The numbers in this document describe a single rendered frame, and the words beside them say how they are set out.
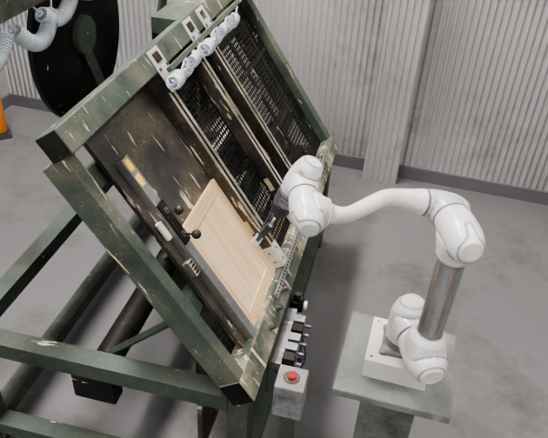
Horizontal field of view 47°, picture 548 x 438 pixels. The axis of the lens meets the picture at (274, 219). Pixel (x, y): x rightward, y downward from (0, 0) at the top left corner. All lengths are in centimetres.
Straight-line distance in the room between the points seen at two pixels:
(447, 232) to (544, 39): 319
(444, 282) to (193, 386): 112
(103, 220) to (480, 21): 361
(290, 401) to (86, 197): 112
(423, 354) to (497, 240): 276
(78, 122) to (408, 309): 148
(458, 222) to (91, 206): 125
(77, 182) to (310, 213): 79
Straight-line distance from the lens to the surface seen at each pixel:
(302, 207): 197
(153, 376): 276
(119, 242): 227
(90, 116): 227
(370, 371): 283
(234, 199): 291
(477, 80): 529
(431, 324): 246
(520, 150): 556
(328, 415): 364
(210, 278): 258
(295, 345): 291
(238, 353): 272
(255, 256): 297
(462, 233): 216
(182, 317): 240
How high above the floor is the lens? 289
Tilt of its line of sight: 36 degrees down
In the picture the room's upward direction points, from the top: 4 degrees clockwise
